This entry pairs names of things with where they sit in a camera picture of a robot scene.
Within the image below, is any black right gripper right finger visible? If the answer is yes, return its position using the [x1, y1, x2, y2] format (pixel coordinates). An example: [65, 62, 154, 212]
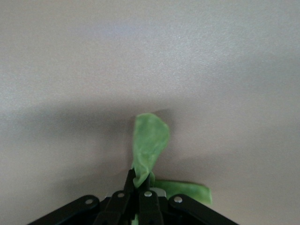
[137, 175, 240, 225]

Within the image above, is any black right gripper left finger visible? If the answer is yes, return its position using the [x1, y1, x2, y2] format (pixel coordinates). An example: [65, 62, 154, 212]
[27, 168, 137, 225]

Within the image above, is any green lettuce leaf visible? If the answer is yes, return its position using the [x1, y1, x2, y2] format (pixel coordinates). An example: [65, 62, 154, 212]
[129, 112, 213, 225]

